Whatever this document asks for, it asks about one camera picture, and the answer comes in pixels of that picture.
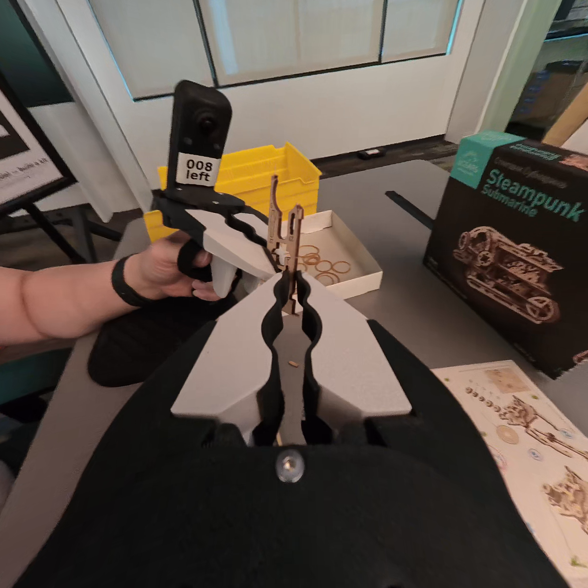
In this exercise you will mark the yellow plastic bin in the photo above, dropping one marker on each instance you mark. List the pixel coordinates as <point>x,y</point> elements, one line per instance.
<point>257,174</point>

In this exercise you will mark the person's left hand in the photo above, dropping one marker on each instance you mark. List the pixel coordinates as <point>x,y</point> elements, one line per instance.
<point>156,271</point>

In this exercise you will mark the white cardboard tray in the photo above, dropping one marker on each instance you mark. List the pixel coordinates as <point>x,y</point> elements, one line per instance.
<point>358,275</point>

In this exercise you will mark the black table slot cover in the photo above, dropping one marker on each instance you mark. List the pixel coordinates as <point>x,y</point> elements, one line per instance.
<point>409,209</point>

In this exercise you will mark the large dark wall screen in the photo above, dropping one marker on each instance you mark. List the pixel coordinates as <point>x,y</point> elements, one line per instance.
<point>27,46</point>

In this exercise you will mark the small black device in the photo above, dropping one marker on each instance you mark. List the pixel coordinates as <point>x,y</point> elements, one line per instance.
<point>373,154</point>

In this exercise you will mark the wooden easel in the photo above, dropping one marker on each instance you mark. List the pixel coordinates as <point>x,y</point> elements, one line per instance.
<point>569,119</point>

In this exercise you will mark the black wristband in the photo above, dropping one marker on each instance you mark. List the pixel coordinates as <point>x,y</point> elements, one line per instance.
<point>124,285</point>

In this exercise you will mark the black model kit box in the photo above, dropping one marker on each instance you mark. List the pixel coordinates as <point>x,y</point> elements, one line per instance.
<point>505,229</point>

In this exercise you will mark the black ribbed wrist rest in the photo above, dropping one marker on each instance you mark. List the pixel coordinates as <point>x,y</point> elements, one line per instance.
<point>138,349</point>

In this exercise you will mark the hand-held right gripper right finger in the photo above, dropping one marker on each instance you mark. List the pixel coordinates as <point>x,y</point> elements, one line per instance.
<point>358,367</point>

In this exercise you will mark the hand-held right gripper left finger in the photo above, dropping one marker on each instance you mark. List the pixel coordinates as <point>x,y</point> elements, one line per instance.
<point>220,367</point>

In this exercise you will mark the pile of rubber bands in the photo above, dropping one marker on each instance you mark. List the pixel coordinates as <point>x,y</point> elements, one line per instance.
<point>326,266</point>

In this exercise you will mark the person's left forearm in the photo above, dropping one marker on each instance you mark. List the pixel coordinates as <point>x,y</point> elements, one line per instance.
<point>59,307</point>

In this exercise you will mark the black framed marker sign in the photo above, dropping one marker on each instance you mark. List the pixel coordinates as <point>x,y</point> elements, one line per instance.
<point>23,170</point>

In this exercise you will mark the black easel stand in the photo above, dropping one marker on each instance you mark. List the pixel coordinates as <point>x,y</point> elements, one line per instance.
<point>50,229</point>

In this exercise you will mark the forked wooden model part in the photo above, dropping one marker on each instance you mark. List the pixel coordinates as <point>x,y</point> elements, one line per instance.
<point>294,239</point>

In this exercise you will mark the large glass window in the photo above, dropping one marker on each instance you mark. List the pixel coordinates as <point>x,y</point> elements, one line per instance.
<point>294,36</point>

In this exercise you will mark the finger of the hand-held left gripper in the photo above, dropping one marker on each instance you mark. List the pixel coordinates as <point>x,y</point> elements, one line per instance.
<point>255,225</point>
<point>229,250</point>

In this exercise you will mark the illustrated instruction booklet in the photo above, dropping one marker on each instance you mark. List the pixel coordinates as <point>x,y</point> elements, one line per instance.
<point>528,459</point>

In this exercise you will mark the teal chair seat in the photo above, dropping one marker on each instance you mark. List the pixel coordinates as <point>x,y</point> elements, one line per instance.
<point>32,376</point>

